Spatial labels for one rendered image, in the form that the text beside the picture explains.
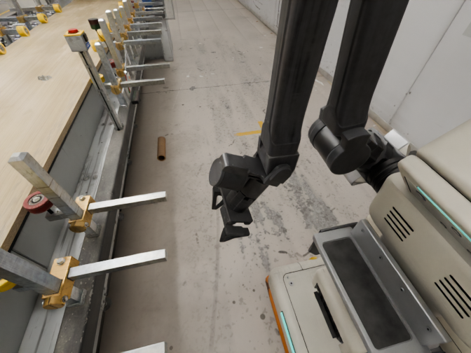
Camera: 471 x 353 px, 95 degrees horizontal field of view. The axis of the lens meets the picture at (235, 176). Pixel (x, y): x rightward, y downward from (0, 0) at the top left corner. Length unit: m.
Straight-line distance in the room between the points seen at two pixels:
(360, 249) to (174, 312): 1.23
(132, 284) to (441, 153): 1.64
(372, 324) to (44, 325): 1.00
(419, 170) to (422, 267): 0.20
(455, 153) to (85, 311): 0.99
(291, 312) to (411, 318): 0.80
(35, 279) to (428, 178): 0.84
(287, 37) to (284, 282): 1.18
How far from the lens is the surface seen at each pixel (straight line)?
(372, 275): 0.57
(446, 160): 0.37
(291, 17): 0.30
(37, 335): 1.11
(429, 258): 0.49
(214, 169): 0.43
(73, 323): 0.96
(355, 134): 0.41
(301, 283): 1.33
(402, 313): 0.57
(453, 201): 0.35
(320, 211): 1.93
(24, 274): 0.76
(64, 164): 1.39
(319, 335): 1.30
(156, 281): 1.66
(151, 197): 0.92
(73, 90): 1.68
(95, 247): 1.04
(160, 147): 2.34
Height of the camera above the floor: 1.51
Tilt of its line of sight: 48 degrees down
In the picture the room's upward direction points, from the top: straight up
